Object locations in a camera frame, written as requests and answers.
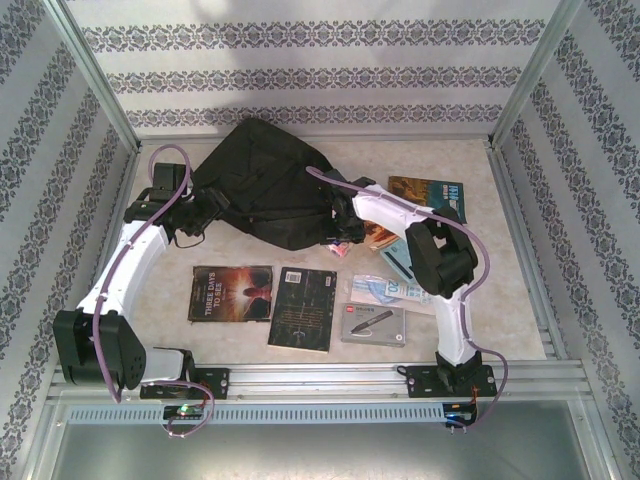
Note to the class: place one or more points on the small pink white packet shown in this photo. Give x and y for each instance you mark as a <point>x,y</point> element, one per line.
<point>341,249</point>

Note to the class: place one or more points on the small orange brown book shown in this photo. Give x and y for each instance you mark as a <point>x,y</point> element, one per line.
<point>380,236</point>

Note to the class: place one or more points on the black backpack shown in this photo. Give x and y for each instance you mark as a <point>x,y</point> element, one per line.
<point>260,190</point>

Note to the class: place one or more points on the light blue calculator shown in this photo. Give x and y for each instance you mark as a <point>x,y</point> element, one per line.
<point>392,257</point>

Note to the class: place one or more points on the Three Days To See book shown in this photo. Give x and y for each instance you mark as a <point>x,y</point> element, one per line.
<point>230,295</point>

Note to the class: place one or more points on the dark book with barcode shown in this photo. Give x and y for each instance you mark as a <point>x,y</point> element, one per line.
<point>302,315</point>

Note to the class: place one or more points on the brown and blue cover book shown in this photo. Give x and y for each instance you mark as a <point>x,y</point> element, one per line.
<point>425,192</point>

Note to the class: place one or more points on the grey pen box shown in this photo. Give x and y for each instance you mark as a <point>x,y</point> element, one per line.
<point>374,323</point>

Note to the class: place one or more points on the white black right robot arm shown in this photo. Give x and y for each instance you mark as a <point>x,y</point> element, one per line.
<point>385,210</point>

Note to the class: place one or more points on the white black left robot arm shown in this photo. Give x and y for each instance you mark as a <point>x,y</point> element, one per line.
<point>135,265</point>

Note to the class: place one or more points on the left controller circuit board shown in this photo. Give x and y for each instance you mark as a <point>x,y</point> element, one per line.
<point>182,411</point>

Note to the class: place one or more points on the controller circuit board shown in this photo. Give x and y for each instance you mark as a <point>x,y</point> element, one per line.
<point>460,415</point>
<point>182,411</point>

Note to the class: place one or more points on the right controller circuit board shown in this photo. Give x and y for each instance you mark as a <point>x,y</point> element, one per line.
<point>460,415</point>

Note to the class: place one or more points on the grey metal panel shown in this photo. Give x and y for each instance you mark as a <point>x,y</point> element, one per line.
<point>320,455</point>

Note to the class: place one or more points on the aluminium side rail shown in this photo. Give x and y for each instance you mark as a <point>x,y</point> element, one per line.
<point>132,165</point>
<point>549,330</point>

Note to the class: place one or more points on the aluminium mounting rail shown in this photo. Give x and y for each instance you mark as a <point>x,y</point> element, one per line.
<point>320,382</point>

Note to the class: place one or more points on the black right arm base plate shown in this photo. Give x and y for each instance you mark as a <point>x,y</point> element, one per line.
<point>420,382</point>

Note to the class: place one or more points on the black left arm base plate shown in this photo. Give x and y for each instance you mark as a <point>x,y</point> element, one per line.
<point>215,382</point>

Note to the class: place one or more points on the aluminium frame post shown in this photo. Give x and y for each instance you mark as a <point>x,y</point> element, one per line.
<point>95,75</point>
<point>535,75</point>

